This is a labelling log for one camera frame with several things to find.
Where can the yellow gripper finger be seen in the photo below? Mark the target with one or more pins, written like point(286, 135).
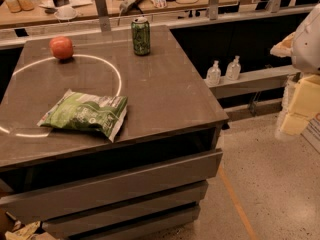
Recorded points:
point(303, 106)
point(284, 47)

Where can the green drink can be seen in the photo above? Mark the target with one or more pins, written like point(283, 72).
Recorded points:
point(140, 29)

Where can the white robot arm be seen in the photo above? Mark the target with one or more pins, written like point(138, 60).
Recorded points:
point(303, 46)

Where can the white cardboard box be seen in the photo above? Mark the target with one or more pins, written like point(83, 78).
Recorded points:
point(312, 132)

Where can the right clear sanitizer bottle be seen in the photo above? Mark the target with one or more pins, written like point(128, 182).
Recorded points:
point(233, 69)

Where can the clear sanitizer bottle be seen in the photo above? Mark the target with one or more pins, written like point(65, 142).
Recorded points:
point(233, 69)
point(213, 74)

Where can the left clear sanitizer bottle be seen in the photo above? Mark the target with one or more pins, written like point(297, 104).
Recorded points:
point(213, 74)

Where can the grey power strip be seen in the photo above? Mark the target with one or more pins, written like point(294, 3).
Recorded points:
point(126, 5)

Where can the grey drawer cabinet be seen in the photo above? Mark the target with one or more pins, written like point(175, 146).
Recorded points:
point(81, 185)

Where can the green chip bag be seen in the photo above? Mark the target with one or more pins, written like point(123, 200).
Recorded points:
point(87, 112)

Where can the white bowl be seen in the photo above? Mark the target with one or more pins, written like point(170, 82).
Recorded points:
point(65, 13)

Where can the red apple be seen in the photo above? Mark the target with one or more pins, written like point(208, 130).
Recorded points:
point(61, 47)

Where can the left orange liquid jar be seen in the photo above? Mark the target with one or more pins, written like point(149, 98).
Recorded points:
point(13, 6)

